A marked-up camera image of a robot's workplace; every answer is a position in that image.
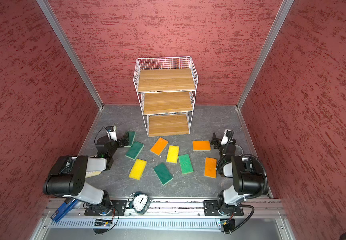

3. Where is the dark green sponge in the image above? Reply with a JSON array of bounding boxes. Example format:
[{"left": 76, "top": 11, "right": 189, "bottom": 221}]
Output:
[
  {"left": 125, "top": 131, "right": 136, "bottom": 147},
  {"left": 153, "top": 163, "right": 173, "bottom": 186},
  {"left": 125, "top": 142, "right": 144, "bottom": 160}
]

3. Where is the orange sponge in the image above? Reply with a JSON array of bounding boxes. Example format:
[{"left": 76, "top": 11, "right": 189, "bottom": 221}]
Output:
[
  {"left": 204, "top": 158, "right": 217, "bottom": 179},
  {"left": 150, "top": 138, "right": 168, "bottom": 156},
  {"left": 193, "top": 141, "right": 211, "bottom": 151}
]

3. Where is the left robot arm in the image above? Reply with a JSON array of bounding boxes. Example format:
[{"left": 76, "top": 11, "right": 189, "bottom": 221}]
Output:
[{"left": 43, "top": 133, "right": 129, "bottom": 208}]

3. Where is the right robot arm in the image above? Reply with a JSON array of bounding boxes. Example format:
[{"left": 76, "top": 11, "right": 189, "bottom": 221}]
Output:
[{"left": 210, "top": 129, "right": 269, "bottom": 216}]

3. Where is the cream calculator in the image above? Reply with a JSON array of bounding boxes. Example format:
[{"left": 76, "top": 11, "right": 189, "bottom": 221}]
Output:
[{"left": 85, "top": 171, "right": 102, "bottom": 178}]

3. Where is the yellow sponge lower left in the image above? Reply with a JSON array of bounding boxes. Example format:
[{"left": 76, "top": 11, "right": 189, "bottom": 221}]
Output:
[{"left": 128, "top": 159, "right": 147, "bottom": 180}]

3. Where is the yellow sponge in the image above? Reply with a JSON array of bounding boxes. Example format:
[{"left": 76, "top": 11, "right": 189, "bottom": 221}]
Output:
[
  {"left": 128, "top": 159, "right": 147, "bottom": 180},
  {"left": 166, "top": 145, "right": 180, "bottom": 164}
]

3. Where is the light green sponge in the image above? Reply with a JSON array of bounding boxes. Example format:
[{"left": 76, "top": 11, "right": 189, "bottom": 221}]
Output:
[{"left": 179, "top": 154, "right": 194, "bottom": 175}]

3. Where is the yellow sponge centre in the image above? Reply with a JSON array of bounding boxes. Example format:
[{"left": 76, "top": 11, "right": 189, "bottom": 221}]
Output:
[{"left": 166, "top": 145, "right": 180, "bottom": 164}]

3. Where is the green analog clock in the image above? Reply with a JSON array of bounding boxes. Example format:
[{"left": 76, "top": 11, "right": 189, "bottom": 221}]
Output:
[{"left": 129, "top": 192, "right": 151, "bottom": 215}]

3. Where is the blue stapler tool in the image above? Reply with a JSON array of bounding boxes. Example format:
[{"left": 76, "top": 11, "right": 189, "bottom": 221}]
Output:
[{"left": 51, "top": 198, "right": 79, "bottom": 223}]

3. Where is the right circuit board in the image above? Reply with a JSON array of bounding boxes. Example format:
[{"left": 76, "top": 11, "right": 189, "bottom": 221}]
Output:
[{"left": 219, "top": 219, "right": 236, "bottom": 234}]

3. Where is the circuit board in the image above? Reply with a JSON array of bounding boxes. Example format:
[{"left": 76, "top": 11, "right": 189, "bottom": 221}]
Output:
[
  {"left": 219, "top": 219, "right": 236, "bottom": 234},
  {"left": 94, "top": 219, "right": 112, "bottom": 228}
]

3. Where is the left circuit board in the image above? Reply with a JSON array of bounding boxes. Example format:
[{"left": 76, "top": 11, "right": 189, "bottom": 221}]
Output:
[{"left": 94, "top": 219, "right": 112, "bottom": 228}]

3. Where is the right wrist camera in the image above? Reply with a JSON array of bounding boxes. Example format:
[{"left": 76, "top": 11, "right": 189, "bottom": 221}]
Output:
[{"left": 221, "top": 129, "right": 234, "bottom": 145}]

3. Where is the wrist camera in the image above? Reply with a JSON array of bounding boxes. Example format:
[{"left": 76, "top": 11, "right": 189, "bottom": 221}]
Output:
[
  {"left": 106, "top": 126, "right": 117, "bottom": 142},
  {"left": 221, "top": 129, "right": 234, "bottom": 145}
]

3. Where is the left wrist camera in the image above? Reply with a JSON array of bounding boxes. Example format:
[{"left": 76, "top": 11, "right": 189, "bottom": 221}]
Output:
[{"left": 106, "top": 126, "right": 117, "bottom": 142}]

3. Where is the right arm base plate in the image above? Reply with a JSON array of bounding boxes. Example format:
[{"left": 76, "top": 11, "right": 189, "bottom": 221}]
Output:
[{"left": 203, "top": 200, "right": 244, "bottom": 217}]

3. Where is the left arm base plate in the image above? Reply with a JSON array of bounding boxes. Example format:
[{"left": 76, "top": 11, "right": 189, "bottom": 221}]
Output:
[{"left": 84, "top": 200, "right": 128, "bottom": 217}]

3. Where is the white wire wooden shelf rack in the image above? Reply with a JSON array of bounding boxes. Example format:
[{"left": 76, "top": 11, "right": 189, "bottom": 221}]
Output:
[{"left": 133, "top": 56, "right": 199, "bottom": 137}]

